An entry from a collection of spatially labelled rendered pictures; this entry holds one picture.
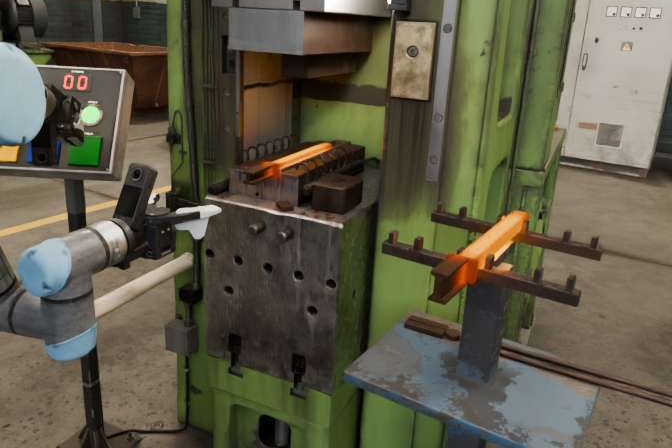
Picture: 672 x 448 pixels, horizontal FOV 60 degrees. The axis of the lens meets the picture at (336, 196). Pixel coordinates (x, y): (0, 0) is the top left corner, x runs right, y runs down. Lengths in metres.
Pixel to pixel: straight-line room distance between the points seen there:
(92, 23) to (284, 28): 9.65
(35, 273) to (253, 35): 0.74
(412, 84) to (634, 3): 5.14
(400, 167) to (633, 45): 5.11
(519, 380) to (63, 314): 0.78
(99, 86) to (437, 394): 1.10
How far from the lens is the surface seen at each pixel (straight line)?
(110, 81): 1.61
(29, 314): 1.01
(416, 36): 1.35
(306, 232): 1.33
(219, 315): 1.57
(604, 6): 6.42
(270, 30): 1.37
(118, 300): 1.62
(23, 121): 0.76
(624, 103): 6.41
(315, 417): 1.56
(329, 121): 1.85
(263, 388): 1.60
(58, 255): 0.93
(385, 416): 1.72
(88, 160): 1.54
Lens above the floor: 1.35
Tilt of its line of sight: 17 degrees down
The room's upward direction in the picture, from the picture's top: 3 degrees clockwise
